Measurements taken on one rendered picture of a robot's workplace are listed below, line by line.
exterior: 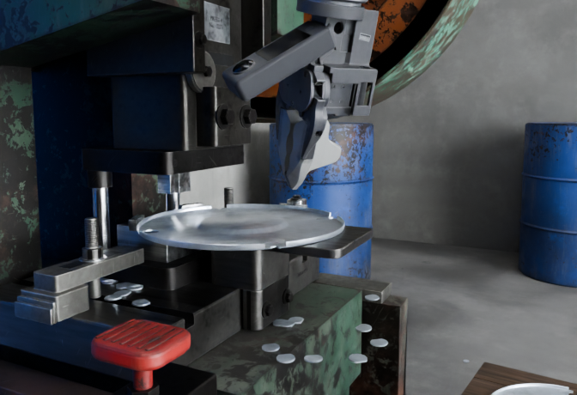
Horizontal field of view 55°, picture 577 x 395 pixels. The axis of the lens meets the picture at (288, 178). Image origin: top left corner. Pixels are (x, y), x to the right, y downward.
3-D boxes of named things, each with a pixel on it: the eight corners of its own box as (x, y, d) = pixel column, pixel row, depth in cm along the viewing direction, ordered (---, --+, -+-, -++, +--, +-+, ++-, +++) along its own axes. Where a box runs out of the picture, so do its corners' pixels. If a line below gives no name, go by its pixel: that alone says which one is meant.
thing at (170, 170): (247, 178, 90) (247, 144, 89) (168, 194, 72) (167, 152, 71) (168, 173, 97) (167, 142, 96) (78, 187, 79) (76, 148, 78)
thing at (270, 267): (373, 317, 79) (375, 224, 78) (337, 355, 67) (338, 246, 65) (225, 292, 90) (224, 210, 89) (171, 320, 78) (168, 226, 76)
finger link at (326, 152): (339, 196, 65) (353, 120, 62) (295, 199, 62) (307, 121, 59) (325, 185, 68) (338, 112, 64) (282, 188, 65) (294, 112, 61)
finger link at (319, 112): (320, 163, 60) (333, 83, 57) (307, 164, 59) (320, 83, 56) (300, 148, 64) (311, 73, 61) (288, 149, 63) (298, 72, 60)
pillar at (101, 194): (113, 253, 81) (110, 158, 80) (102, 257, 79) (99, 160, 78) (102, 252, 82) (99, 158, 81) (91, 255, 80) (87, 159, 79)
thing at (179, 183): (194, 190, 85) (194, 166, 85) (174, 194, 81) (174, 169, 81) (178, 189, 87) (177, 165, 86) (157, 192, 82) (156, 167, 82)
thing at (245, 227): (150, 260, 61) (150, 253, 60) (129, 215, 87) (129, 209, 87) (383, 240, 71) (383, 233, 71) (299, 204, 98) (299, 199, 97)
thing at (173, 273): (248, 257, 91) (248, 238, 91) (171, 291, 73) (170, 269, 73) (170, 246, 98) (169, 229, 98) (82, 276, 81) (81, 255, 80)
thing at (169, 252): (227, 240, 90) (226, 212, 89) (167, 263, 76) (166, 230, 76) (181, 234, 94) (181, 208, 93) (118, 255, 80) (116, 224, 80)
